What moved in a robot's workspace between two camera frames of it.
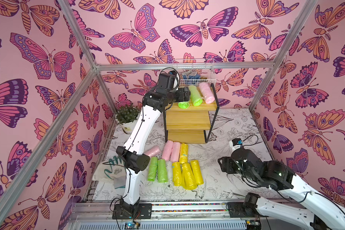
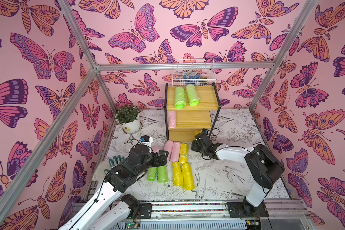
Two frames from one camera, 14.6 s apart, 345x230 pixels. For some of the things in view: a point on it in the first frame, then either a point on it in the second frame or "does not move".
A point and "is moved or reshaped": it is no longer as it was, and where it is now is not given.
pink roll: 152,151 does not move
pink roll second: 167,150 does not move
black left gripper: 186,97 → 162,160
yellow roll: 189,176 does not move
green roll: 153,168 does not move
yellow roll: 199,175 → 197,132
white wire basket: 189,77 does not move
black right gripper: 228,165 → 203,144
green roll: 196,98 is moved or reshaped
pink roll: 208,97 → 172,119
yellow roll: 183,157 does not move
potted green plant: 127,116 does not move
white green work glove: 112,170 does not move
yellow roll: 177,174 does not move
